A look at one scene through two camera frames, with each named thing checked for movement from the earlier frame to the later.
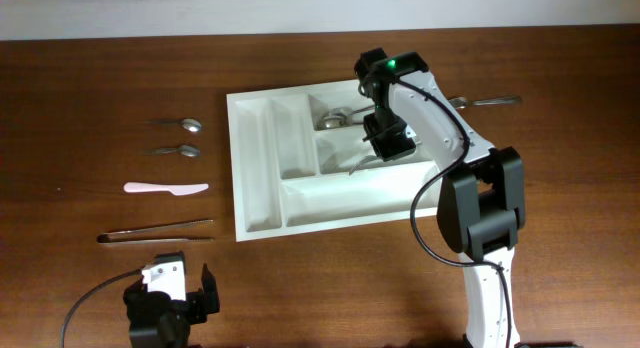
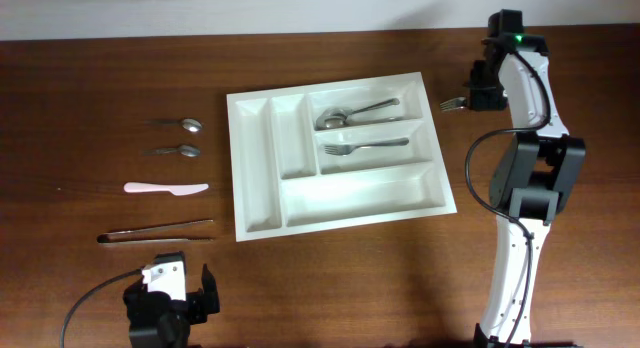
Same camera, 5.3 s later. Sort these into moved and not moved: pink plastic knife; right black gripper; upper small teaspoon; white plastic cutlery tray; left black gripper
Moved: right black gripper
Not moved: white plastic cutlery tray; left black gripper; upper small teaspoon; pink plastic knife
